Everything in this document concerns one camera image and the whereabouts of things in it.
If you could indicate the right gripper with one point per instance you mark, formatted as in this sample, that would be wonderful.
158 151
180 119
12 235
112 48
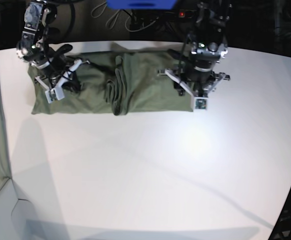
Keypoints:
49 73

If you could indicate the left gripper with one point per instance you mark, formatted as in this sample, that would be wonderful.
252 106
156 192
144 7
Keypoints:
193 81

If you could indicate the green t-shirt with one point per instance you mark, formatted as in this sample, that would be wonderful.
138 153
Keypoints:
130 83

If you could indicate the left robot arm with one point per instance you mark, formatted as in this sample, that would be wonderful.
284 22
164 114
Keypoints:
204 46

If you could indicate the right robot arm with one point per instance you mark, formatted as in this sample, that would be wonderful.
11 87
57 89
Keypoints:
36 34

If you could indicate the black power strip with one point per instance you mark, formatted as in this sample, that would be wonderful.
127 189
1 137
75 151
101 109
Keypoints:
185 13

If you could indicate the blue plastic bin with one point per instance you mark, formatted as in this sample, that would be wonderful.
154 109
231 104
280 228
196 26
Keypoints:
141 4

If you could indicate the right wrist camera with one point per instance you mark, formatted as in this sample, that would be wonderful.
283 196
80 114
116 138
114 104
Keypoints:
54 94

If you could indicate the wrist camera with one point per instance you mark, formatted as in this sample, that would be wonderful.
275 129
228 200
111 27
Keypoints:
54 94
199 103

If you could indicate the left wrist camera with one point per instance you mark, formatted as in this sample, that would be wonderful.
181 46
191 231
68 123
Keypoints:
199 103

